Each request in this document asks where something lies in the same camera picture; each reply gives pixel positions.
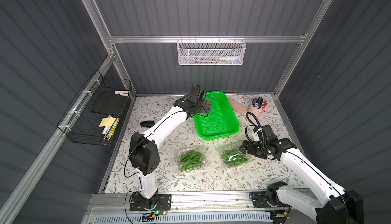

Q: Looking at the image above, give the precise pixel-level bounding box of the green plastic basket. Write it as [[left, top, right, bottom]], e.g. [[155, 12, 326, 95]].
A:
[[194, 91, 240, 140]]

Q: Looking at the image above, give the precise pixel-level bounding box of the clear pepper container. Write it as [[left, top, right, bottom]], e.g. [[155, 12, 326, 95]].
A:
[[175, 146, 206, 173], [217, 142, 250, 168]]

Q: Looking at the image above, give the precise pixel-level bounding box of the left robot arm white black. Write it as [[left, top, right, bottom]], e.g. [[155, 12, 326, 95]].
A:
[[128, 85, 210, 200]]

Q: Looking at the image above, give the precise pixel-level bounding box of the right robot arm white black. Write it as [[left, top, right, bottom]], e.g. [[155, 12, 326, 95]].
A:
[[241, 125, 364, 224]]

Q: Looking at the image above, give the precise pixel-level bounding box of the pink pen cup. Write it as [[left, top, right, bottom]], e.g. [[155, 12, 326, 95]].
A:
[[248, 97, 268, 119]]

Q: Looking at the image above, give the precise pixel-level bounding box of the pink pencil case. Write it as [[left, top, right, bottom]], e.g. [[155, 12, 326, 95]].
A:
[[228, 98, 248, 116]]

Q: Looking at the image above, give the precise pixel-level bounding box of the black stapler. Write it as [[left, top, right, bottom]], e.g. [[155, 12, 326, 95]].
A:
[[139, 120, 155, 128]]

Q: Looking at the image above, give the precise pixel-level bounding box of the yellow marker in basket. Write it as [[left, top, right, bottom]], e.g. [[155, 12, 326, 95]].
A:
[[101, 118, 120, 142]]

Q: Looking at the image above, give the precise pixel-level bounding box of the black notebook in basket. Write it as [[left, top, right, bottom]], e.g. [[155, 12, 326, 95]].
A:
[[90, 92, 128, 116]]

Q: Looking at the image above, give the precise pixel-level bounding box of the yellow sticky note pad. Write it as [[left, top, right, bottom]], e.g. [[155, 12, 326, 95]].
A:
[[99, 117, 117, 127]]

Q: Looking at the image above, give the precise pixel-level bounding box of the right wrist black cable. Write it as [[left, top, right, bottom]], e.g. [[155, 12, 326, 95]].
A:
[[244, 111, 265, 145]]

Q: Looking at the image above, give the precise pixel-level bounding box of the white wire mesh basket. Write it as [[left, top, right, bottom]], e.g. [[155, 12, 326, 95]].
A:
[[177, 38, 246, 66]]

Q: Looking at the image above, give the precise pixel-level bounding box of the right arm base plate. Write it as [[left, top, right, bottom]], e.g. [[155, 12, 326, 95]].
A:
[[249, 190, 290, 208]]

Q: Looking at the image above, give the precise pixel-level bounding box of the black wire wall basket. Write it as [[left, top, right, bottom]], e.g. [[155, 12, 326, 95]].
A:
[[57, 70, 132, 146]]

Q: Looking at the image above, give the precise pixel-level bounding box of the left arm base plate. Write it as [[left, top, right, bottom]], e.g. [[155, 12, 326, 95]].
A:
[[128, 192, 172, 211]]

